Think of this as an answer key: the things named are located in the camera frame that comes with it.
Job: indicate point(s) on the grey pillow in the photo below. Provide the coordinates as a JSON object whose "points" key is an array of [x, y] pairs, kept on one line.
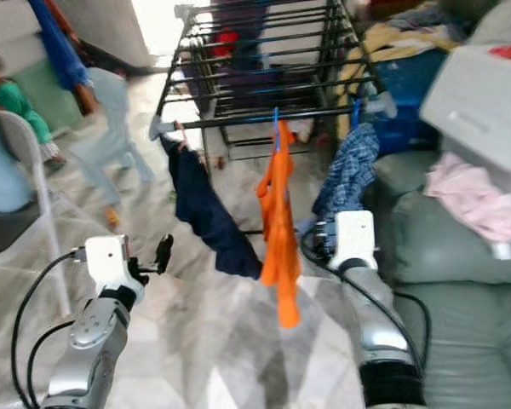
{"points": [[498, 25]]}

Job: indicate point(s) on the small orange toy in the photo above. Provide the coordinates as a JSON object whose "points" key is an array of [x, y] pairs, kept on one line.
{"points": [[112, 217]]}

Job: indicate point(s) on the orange garment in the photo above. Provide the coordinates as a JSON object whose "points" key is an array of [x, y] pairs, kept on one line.
{"points": [[279, 221]]}

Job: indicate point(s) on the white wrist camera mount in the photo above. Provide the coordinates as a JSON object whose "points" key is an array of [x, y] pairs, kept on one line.
{"points": [[106, 260], [356, 234]]}

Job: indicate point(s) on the grey metal folding chair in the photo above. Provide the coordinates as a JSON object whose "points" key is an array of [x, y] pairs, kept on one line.
{"points": [[0, 230]]}

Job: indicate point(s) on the pale blue plastic child chair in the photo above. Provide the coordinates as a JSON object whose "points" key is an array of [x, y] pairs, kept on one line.
{"points": [[111, 128]]}

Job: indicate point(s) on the small green toy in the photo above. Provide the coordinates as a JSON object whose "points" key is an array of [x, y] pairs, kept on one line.
{"points": [[175, 196]]}

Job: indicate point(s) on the pale green board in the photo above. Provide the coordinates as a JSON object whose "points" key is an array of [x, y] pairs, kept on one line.
{"points": [[55, 89]]}

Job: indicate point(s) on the white drawer box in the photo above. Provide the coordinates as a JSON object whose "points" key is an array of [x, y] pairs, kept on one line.
{"points": [[485, 102]]}

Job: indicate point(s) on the black metal drying rack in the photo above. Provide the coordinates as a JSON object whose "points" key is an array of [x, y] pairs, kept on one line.
{"points": [[238, 121]]}

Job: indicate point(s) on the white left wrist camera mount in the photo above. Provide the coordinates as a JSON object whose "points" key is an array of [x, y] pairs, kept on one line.
{"points": [[106, 260]]}

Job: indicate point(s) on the blue hanging cloth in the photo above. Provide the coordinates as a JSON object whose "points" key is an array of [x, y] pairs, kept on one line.
{"points": [[64, 47]]}

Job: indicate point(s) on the pink cloth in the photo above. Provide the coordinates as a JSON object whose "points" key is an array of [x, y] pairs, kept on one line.
{"points": [[477, 200]]}

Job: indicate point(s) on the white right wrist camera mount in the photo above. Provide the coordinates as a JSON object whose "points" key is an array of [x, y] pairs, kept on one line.
{"points": [[356, 234]]}

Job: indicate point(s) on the grey green sofa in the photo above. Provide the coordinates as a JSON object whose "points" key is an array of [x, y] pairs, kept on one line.
{"points": [[443, 281]]}

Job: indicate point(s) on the pink hanger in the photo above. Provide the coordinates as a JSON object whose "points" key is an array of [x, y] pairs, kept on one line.
{"points": [[180, 132]]}

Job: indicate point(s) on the navy blue garment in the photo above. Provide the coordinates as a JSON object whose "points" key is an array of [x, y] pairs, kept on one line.
{"points": [[209, 213]]}

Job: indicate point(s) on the child in green shirt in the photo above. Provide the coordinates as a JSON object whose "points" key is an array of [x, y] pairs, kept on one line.
{"points": [[17, 98]]}

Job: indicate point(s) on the grey clothes pile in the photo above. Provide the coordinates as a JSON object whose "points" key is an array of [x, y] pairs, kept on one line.
{"points": [[417, 17]]}

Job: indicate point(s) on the yellow cloth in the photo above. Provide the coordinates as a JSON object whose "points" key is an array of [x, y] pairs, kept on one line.
{"points": [[383, 43]]}

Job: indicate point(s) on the blue plaid shirt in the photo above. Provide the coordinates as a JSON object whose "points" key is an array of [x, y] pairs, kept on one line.
{"points": [[345, 170]]}

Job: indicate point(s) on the red cloth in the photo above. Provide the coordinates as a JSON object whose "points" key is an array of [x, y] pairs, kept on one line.
{"points": [[226, 43], [509, 51]]}

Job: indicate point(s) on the purple armchair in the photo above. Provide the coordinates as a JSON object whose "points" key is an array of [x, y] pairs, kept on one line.
{"points": [[230, 51]]}

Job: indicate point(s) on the white cushion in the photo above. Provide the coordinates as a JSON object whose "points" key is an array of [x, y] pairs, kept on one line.
{"points": [[289, 34]]}

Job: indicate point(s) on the blue suitcase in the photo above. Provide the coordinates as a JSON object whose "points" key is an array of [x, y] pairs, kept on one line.
{"points": [[409, 85]]}

